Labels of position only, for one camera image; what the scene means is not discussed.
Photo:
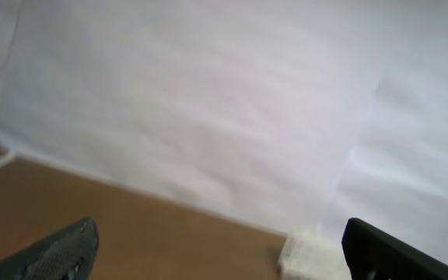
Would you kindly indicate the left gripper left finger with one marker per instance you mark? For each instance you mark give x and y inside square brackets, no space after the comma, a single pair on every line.
[53,256]

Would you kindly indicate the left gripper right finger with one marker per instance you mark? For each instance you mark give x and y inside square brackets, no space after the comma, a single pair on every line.
[383,256]

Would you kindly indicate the white test tube rack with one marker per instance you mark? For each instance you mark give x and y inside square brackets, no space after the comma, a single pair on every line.
[309,256]

